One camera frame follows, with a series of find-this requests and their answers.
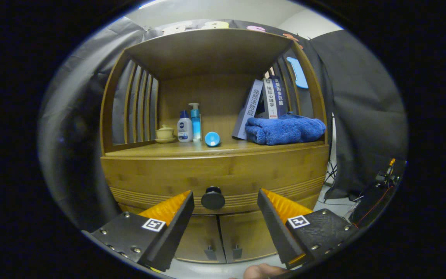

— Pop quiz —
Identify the light stand tripod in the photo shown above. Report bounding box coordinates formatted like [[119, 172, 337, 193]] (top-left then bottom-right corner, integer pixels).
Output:
[[324, 112, 338, 186]]

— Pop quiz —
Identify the wooden drawer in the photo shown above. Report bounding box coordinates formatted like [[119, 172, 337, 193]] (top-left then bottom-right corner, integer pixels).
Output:
[[100, 144, 330, 215]]

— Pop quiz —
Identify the cream lidded teacup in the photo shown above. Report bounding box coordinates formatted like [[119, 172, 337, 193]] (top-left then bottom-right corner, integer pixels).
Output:
[[155, 124, 177, 143]]

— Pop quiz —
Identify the wooden cabinet door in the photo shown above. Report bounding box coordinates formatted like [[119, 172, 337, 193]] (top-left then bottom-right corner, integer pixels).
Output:
[[173, 213, 227, 264], [218, 209, 281, 263]]

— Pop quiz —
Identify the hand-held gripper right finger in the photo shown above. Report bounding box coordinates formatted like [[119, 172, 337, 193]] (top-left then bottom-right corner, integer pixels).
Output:
[[257, 189, 360, 270]]

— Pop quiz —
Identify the folded blue towel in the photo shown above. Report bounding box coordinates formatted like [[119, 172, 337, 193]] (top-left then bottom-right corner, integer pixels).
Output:
[[245, 113, 327, 146]]

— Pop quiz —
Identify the blue tube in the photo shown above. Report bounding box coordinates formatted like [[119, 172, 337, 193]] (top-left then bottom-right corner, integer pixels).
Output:
[[204, 131, 221, 147]]

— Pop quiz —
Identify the blue pump bottle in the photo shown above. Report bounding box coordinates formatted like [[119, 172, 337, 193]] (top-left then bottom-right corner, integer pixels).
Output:
[[189, 103, 202, 141]]

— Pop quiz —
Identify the black round drawer knob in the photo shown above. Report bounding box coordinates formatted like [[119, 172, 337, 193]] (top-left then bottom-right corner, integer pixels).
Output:
[[201, 186, 226, 210]]

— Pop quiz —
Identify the white bottle with blue cap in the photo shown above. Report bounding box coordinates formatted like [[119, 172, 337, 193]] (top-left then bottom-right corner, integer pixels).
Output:
[[177, 110, 193, 143]]

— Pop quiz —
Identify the grey book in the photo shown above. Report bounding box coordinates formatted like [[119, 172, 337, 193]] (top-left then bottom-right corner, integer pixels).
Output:
[[232, 79, 264, 140]]

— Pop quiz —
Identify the dark blue book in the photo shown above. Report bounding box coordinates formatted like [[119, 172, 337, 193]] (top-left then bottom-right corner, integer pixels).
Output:
[[271, 76, 287, 117]]

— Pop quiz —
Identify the wooden countertop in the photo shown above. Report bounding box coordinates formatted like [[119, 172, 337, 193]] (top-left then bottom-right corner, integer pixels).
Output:
[[105, 138, 326, 158]]

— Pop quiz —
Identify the wooden cabinet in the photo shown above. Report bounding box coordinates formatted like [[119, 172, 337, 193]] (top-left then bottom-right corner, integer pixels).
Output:
[[99, 28, 330, 265]]

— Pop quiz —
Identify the black device with orange part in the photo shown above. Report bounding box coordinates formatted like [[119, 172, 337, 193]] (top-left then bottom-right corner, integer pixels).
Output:
[[349, 158, 401, 229]]

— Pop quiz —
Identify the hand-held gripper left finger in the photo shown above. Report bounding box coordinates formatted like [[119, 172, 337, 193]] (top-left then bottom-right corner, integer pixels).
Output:
[[82, 191, 195, 272]]

